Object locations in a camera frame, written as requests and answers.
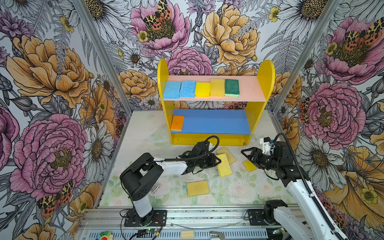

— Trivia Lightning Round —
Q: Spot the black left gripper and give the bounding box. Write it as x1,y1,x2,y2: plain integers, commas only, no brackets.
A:
196,153,222,168

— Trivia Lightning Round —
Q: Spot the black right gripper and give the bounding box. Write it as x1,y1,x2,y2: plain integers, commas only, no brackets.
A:
240,146,280,171

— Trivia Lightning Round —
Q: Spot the textured yellow sponge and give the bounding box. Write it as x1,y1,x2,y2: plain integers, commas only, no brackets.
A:
216,154,233,178

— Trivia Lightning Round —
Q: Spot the orange sponge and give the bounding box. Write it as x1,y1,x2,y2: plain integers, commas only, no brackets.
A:
170,115,185,132

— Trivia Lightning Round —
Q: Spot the bright yellow sponge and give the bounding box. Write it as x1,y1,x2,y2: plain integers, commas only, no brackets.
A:
195,82,211,98

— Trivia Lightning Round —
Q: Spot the dark green sponge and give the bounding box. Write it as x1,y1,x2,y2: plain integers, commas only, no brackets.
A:
225,79,240,97

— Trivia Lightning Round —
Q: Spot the large blue sponge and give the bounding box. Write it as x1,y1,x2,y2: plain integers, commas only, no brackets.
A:
163,81,182,100

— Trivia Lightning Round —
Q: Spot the rounded yellow sponge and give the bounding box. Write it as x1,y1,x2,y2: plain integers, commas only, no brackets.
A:
210,79,225,97

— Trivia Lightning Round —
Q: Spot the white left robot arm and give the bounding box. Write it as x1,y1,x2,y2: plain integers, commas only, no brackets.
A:
120,136,221,219

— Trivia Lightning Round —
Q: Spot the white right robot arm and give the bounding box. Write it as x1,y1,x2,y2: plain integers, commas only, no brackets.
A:
241,141,348,240

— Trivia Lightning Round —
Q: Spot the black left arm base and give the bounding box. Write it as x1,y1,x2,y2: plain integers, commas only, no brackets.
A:
123,209,168,227

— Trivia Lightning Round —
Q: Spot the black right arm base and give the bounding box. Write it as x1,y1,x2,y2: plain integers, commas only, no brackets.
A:
246,209,269,226

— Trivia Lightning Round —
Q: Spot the yellow wooden shelf unit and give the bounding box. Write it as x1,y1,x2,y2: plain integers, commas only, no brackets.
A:
157,59,276,146

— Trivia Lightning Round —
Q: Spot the small yellow sponge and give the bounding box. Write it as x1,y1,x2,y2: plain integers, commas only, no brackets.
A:
243,160,258,173

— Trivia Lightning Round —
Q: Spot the tan yellow sponge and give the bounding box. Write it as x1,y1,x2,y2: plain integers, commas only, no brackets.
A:
216,147,237,165

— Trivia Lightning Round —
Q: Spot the yellow sponge green backing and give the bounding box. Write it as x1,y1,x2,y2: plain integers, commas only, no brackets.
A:
187,181,210,197

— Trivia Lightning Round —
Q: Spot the purple playing card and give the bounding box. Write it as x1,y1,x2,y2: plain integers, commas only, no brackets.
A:
150,183,161,194

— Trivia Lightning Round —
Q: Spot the small wooden block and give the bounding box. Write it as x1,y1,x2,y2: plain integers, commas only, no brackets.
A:
180,230,195,240

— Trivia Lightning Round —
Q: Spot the colourful toy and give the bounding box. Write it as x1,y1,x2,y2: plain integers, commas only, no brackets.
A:
96,231,114,240

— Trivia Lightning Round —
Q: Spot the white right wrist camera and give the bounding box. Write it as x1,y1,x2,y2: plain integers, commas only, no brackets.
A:
260,137,274,156

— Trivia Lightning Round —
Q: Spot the black corrugated right cable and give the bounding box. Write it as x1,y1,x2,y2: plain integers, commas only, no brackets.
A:
272,132,346,240

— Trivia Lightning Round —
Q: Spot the aluminium front rail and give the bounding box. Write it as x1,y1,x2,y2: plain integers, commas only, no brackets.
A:
77,205,334,232

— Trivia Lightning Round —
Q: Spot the aluminium corner post right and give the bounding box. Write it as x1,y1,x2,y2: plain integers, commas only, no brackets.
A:
271,1,341,114

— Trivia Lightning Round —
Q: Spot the aluminium corner post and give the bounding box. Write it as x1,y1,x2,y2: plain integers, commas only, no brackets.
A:
271,1,341,114
74,1,133,116

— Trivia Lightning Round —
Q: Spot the aluminium corner post left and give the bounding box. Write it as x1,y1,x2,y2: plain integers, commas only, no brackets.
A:
74,1,133,116

